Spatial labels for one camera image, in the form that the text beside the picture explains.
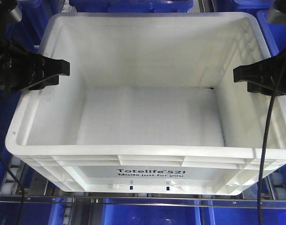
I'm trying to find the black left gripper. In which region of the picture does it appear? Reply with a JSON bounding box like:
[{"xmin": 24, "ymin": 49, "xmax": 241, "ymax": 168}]
[{"xmin": 0, "ymin": 39, "xmax": 70, "ymax": 92}]

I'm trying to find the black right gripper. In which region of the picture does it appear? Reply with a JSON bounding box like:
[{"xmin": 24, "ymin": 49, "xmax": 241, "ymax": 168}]
[{"xmin": 233, "ymin": 47, "xmax": 286, "ymax": 96}]

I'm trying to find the white plastic Totelife tote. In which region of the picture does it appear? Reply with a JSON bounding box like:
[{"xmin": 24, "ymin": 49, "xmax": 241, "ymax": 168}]
[{"xmin": 5, "ymin": 10, "xmax": 286, "ymax": 196}]

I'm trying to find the black right cable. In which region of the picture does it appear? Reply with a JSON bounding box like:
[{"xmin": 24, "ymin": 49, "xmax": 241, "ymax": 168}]
[{"xmin": 256, "ymin": 44, "xmax": 286, "ymax": 225}]

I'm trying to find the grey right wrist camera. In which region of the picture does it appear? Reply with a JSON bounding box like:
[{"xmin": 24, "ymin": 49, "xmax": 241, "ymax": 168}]
[{"xmin": 266, "ymin": 0, "xmax": 286, "ymax": 25}]

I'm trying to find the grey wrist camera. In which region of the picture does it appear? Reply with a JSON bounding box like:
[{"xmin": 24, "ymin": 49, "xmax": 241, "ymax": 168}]
[
  {"xmin": 266, "ymin": 0, "xmax": 286, "ymax": 25},
  {"xmin": 0, "ymin": 0, "xmax": 22, "ymax": 23}
]

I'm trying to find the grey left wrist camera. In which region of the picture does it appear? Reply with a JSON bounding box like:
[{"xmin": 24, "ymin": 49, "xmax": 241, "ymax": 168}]
[{"xmin": 0, "ymin": 0, "xmax": 22, "ymax": 23}]

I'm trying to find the steel shelf front rail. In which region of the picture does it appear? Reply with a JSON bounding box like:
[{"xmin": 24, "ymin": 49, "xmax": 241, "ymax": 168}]
[{"xmin": 0, "ymin": 193, "xmax": 286, "ymax": 209}]

